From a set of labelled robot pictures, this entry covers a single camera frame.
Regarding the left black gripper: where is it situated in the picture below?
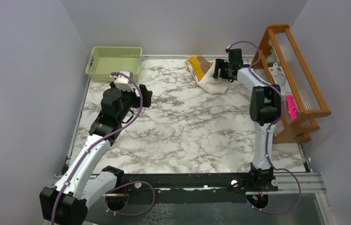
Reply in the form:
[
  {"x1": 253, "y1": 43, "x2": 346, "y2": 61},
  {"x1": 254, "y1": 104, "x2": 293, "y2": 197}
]
[{"x1": 111, "y1": 82, "x2": 153, "y2": 122}]

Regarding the white towel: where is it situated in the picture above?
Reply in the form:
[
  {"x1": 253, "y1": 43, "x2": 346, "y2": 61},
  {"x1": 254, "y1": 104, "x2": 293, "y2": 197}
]
[{"x1": 198, "y1": 64, "x2": 230, "y2": 95}]

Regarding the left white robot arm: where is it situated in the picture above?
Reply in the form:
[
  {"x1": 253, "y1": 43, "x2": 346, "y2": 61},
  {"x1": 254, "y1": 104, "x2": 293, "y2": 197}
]
[{"x1": 39, "y1": 82, "x2": 153, "y2": 225}]

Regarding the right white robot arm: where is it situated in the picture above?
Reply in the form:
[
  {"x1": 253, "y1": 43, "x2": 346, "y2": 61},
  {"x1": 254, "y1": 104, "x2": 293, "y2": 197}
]
[{"x1": 213, "y1": 59, "x2": 282, "y2": 191}]

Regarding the yellow bear towel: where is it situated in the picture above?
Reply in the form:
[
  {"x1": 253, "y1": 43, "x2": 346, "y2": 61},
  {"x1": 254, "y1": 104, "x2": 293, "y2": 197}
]
[{"x1": 185, "y1": 55, "x2": 213, "y2": 84}]

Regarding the green plastic basket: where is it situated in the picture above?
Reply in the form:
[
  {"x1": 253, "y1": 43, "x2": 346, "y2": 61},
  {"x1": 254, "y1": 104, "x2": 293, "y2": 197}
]
[{"x1": 85, "y1": 46, "x2": 143, "y2": 82}]

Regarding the white paper package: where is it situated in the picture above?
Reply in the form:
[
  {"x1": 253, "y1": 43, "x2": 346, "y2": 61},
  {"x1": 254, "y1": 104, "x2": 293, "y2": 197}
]
[{"x1": 268, "y1": 63, "x2": 292, "y2": 96}]

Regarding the wooden rack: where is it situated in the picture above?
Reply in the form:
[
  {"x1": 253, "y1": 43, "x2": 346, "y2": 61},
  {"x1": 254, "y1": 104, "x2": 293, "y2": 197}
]
[{"x1": 253, "y1": 24, "x2": 331, "y2": 143}]

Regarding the pink clip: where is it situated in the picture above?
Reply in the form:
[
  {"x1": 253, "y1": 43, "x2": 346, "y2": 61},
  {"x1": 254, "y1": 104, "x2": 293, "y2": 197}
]
[{"x1": 286, "y1": 95, "x2": 298, "y2": 121}]

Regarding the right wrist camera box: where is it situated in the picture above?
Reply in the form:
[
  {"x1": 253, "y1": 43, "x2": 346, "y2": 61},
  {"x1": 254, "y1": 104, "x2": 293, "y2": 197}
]
[{"x1": 226, "y1": 48, "x2": 244, "y2": 67}]

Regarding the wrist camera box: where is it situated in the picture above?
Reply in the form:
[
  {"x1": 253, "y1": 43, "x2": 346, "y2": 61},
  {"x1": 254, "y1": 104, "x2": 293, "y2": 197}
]
[
  {"x1": 112, "y1": 71, "x2": 134, "y2": 92},
  {"x1": 226, "y1": 48, "x2": 244, "y2": 67}
]

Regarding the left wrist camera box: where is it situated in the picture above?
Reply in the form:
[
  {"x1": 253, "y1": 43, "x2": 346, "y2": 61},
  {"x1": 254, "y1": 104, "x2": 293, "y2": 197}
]
[{"x1": 112, "y1": 71, "x2": 134, "y2": 92}]

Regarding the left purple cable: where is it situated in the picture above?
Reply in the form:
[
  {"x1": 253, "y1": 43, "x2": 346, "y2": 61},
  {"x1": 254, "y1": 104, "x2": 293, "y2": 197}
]
[{"x1": 50, "y1": 71, "x2": 156, "y2": 225}]

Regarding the purple cable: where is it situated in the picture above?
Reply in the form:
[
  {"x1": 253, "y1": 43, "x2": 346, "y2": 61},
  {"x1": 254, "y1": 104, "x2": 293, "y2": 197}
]
[
  {"x1": 50, "y1": 71, "x2": 156, "y2": 225},
  {"x1": 227, "y1": 41, "x2": 302, "y2": 216}
]

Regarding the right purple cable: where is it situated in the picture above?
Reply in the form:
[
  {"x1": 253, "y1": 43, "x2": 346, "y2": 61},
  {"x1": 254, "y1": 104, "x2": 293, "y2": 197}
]
[{"x1": 227, "y1": 41, "x2": 302, "y2": 216}]

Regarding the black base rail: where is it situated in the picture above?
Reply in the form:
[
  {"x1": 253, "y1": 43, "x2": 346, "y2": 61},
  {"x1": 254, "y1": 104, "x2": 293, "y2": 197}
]
[{"x1": 104, "y1": 172, "x2": 278, "y2": 207}]

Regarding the aluminium frame rail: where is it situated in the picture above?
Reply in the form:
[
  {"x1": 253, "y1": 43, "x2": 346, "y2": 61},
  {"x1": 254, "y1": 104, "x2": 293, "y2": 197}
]
[{"x1": 51, "y1": 172, "x2": 327, "y2": 197}]

